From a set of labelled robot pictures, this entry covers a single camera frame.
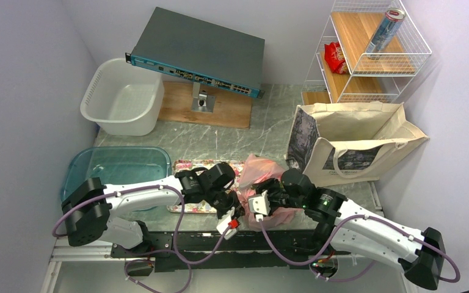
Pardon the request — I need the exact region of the pink plastic grocery bag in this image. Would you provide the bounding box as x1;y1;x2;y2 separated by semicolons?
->
238;154;299;231

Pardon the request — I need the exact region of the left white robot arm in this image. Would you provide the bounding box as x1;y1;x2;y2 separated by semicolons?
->
56;162;245;256

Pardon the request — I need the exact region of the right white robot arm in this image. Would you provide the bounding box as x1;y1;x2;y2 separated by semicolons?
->
248;169;445;291

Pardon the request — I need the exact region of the floral rectangular tray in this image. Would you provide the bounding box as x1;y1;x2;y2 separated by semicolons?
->
173;159;244;215

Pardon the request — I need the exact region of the beige canvas tote bag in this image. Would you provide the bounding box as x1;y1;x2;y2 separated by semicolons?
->
285;101;428;187

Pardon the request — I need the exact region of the wooden board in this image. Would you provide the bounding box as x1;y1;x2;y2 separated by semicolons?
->
158;81;253;129

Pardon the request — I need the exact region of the metal stand base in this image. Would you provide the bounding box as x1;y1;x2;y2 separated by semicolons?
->
191;82;216;113

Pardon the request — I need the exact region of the teal transparent plastic bin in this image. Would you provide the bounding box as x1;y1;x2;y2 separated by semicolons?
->
60;146;172;201

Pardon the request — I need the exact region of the white plastic basin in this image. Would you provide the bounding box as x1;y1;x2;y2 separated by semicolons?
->
80;58;164;136

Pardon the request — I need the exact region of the red snack packet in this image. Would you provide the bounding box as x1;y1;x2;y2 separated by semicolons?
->
324;42;349;74

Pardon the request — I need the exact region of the blue drink can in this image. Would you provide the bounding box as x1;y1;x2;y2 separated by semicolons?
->
365;8;405;60

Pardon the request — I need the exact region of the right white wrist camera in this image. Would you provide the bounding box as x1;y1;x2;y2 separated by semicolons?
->
247;190;271;216

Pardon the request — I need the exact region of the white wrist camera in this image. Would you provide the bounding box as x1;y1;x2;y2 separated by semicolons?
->
247;190;271;216
216;208;239;240

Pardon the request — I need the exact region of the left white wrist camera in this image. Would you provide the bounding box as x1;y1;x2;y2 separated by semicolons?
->
216;208;239;240

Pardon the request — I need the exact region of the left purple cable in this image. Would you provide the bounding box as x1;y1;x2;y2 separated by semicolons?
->
51;185;235;293

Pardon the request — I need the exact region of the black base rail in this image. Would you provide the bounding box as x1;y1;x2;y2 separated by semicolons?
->
111;230;377;272

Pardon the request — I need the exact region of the teal network switch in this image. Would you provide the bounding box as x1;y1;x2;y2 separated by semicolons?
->
125;7;265;98

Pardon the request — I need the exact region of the white wire shelf rack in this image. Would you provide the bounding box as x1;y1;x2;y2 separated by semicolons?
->
301;1;432;104

